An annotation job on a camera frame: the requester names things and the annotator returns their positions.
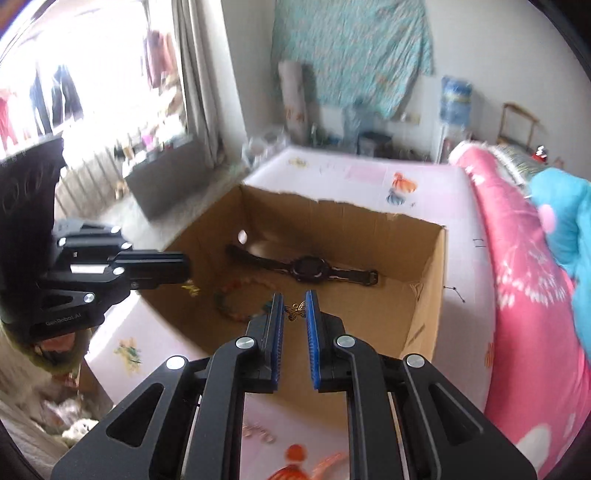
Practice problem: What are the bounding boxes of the clear empty water jug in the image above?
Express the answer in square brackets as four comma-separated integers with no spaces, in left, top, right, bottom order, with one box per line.
[344,104,370,139]

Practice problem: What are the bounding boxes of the blue quilt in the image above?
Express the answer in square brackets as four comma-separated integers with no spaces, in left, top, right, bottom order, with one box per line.
[529,167,591,333]

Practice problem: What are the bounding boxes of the blue water bottle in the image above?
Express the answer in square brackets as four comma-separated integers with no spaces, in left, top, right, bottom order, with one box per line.
[438,76,474,127]

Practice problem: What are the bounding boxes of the grey curtain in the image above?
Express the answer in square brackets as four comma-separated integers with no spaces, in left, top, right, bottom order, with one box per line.
[172,0,227,169]

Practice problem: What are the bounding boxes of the lace trimmed pillow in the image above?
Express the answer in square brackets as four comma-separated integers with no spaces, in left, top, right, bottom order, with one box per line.
[489,143,546,185]

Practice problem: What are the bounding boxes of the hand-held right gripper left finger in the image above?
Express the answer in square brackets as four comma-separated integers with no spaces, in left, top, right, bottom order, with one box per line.
[50,292,286,480]

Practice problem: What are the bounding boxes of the gold clasp chain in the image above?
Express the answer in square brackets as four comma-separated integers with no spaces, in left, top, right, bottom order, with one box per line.
[244,424,277,443]

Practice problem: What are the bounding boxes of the metal radiator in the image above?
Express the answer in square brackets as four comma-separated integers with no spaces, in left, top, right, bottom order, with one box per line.
[54,150,139,220]

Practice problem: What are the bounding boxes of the red hanging clothes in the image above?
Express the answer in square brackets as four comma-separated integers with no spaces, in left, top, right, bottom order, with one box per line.
[0,90,16,144]

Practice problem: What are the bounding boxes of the brown cardboard box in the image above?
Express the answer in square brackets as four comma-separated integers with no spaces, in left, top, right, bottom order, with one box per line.
[139,184,448,393]

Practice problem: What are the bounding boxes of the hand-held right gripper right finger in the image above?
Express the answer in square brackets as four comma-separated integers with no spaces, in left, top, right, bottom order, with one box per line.
[305,290,539,480]

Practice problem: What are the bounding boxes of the teal floral wall cloth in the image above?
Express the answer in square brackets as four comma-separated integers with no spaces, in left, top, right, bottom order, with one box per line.
[271,0,435,120]

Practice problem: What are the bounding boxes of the wooden chair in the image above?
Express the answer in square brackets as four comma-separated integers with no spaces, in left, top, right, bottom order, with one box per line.
[496,102,541,151]

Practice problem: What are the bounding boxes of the dark hanging clothes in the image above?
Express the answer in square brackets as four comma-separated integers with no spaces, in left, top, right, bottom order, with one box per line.
[30,65,84,134]

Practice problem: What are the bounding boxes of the reddish brown hanging coat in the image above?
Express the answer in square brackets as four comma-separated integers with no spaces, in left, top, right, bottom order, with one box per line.
[143,30,178,88]

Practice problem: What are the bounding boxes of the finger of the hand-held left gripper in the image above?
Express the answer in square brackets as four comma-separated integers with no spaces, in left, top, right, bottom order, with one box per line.
[43,250,191,311]
[54,220,160,265]

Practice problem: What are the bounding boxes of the dark cabinet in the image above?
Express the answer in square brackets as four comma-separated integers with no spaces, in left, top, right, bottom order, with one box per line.
[122,136,213,220]

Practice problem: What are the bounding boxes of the dark wristwatch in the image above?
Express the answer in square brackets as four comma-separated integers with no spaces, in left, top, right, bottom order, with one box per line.
[226,244,379,286]

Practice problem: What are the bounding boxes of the pink floral blanket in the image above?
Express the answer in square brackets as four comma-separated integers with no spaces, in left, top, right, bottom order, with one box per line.
[448,142,591,480]

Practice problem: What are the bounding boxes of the dark round bin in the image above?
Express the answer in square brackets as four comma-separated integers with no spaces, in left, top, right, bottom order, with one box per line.
[358,131,393,160]

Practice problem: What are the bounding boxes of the balloon print table cover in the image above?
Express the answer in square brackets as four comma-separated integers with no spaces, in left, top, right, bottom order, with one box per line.
[83,145,509,480]

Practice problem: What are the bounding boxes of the multicolour bead bracelet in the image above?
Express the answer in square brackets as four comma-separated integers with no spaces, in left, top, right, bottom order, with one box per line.
[213,281,275,324]

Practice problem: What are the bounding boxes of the white plastic bag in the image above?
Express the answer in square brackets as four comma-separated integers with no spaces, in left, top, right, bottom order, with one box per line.
[242,136,287,167]

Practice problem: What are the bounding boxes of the rolled white paper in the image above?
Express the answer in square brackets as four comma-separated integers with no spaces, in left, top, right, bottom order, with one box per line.
[277,60,309,144]

